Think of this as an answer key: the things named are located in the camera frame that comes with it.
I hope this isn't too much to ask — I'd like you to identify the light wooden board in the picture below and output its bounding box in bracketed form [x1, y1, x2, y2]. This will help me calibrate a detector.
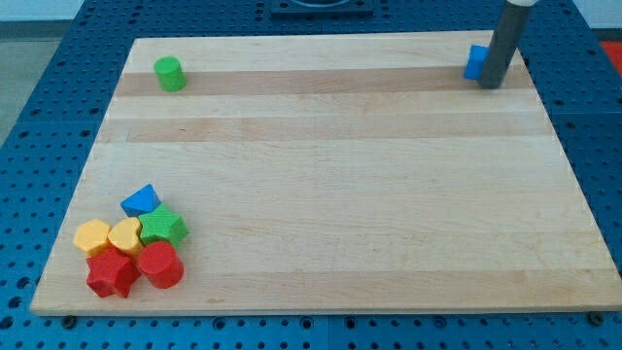
[31, 31, 621, 316]

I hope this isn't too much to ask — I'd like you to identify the green star block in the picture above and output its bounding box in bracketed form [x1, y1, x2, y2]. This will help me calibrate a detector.
[138, 203, 190, 248]

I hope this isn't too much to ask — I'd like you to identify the blue triangle block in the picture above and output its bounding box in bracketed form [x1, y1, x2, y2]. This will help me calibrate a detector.
[121, 184, 161, 217]

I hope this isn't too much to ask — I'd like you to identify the green cylinder block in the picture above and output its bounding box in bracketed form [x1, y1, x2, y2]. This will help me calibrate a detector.
[154, 56, 187, 92]

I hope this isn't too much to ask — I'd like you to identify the red cylinder block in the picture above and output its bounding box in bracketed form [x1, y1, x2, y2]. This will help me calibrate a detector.
[138, 241, 185, 289]

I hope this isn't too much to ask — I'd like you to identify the yellow heart block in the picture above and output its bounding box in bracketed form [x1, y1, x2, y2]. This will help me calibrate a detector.
[108, 217, 144, 259]

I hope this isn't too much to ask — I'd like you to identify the blue cube block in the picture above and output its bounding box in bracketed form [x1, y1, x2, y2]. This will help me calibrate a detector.
[464, 45, 489, 81]

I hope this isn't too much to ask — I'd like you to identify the red star block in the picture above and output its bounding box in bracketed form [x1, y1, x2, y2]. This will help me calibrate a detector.
[86, 247, 141, 298]

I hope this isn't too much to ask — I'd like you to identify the yellow hexagon block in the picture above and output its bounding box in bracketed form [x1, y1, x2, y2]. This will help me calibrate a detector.
[73, 219, 112, 257]

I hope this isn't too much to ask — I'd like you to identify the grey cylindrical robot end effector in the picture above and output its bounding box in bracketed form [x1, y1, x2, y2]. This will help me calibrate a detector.
[478, 0, 538, 89]

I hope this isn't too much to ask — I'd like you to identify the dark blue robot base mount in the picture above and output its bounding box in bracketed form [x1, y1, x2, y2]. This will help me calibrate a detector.
[269, 0, 375, 18]

